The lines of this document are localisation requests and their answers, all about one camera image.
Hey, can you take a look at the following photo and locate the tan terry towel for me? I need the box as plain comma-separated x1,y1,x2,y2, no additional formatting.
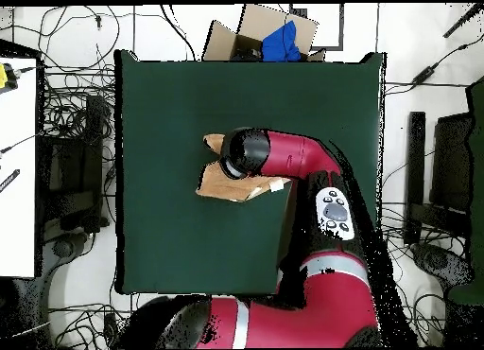
195,132,292,203

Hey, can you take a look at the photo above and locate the dark green table cloth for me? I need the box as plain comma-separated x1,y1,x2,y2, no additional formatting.
113,49,387,295

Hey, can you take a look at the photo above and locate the blue cloth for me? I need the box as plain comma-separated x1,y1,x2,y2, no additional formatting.
261,20,303,62

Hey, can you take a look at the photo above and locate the brown cardboard box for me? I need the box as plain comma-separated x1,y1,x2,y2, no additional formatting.
201,3,327,62

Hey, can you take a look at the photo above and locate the black computer tower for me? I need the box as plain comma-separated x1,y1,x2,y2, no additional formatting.
39,95,105,234

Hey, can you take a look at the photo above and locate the black round base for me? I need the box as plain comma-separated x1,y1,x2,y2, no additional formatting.
410,242,474,289

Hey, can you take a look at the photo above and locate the black power adapter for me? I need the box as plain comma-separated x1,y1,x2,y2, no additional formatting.
410,63,441,86

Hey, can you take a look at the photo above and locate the white desk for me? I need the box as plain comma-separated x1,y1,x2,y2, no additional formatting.
0,57,38,279

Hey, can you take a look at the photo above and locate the yellow and black tool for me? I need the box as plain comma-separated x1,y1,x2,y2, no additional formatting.
0,62,19,91

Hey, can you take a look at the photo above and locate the black upright post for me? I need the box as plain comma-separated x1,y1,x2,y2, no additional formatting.
403,111,427,246

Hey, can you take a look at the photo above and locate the black square frame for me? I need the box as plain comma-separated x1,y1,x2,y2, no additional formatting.
288,3,345,51

